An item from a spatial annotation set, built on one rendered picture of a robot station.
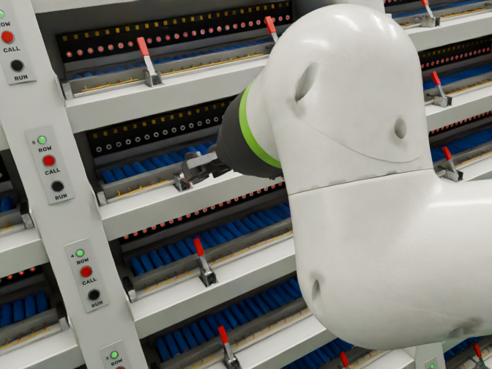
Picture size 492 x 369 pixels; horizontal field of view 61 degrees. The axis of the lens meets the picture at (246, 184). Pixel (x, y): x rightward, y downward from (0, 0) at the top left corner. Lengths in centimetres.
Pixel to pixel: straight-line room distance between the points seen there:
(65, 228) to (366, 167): 58
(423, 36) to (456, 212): 88
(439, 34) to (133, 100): 75
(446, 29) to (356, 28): 92
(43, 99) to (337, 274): 59
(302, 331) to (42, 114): 68
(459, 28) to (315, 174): 99
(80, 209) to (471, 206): 61
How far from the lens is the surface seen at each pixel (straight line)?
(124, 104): 76
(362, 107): 26
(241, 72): 83
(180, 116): 94
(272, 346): 97
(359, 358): 120
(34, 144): 74
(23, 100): 75
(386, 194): 26
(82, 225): 76
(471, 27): 126
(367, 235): 26
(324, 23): 28
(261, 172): 40
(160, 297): 85
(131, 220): 77
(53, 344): 84
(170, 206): 78
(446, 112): 116
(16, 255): 77
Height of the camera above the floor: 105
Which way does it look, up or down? 11 degrees down
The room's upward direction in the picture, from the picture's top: 14 degrees counter-clockwise
